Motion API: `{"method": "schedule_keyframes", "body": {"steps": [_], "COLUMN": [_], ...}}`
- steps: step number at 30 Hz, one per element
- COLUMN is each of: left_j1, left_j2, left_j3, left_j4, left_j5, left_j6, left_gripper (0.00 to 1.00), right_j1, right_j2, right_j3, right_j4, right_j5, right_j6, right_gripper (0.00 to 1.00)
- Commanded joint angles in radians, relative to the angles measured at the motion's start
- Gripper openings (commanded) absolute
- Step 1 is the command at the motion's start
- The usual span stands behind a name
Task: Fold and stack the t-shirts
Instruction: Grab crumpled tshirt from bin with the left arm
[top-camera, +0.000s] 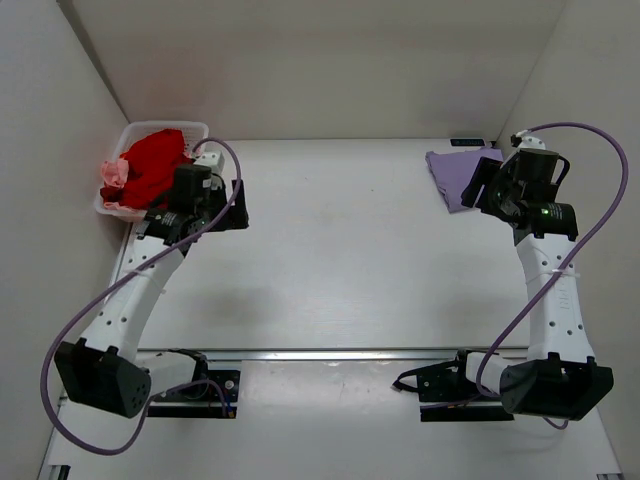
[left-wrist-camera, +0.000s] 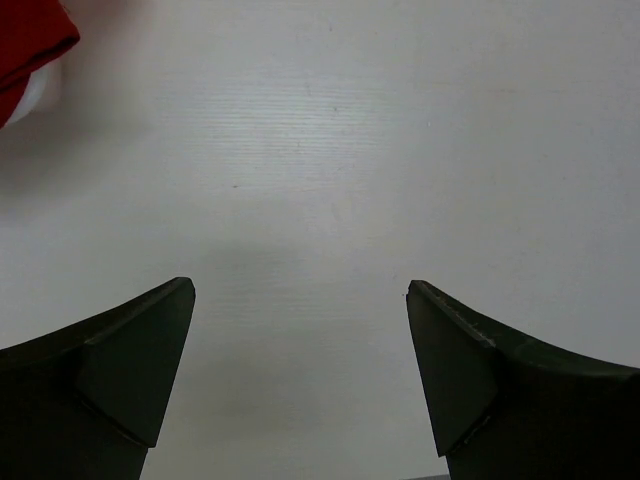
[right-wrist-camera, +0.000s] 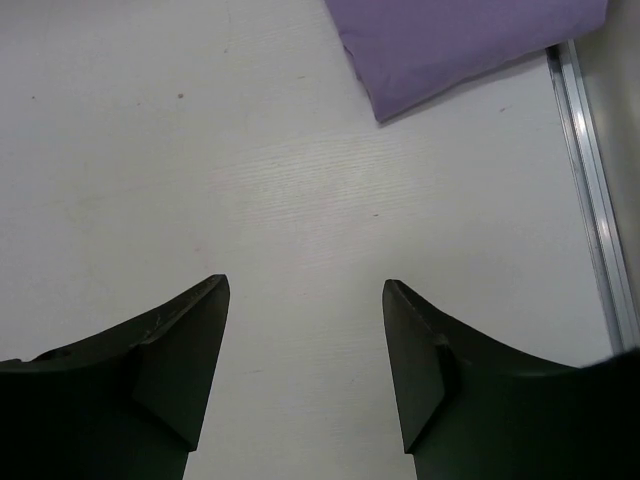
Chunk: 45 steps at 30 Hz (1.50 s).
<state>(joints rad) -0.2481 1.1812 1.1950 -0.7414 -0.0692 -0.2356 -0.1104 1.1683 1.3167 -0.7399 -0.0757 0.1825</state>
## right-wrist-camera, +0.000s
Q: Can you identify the aluminium table rail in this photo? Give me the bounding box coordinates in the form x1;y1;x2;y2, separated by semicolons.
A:
547;41;639;354

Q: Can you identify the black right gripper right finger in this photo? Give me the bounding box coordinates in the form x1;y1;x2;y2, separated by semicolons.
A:
382;280;639;479

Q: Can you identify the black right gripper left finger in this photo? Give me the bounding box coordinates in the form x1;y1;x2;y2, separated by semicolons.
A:
1;275;230;479

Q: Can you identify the folded purple t shirt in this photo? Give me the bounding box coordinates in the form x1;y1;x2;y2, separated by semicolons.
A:
326;0;608;123

